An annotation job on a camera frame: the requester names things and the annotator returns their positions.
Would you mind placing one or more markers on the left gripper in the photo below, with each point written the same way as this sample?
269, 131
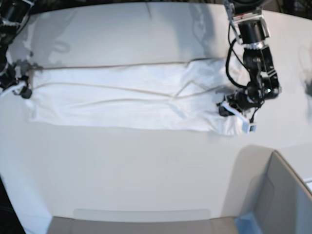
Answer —
242, 101

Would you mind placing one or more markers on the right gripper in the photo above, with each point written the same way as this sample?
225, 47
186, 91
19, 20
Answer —
9, 82

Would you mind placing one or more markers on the white printed t-shirt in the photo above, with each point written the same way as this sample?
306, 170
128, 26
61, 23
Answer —
173, 96

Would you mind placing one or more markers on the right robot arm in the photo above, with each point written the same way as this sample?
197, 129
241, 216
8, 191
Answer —
14, 15

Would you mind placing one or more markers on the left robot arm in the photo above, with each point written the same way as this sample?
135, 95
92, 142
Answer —
251, 31

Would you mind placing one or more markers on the grey cardboard box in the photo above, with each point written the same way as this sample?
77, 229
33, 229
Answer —
266, 195

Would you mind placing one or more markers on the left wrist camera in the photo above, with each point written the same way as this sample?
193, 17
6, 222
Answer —
248, 127

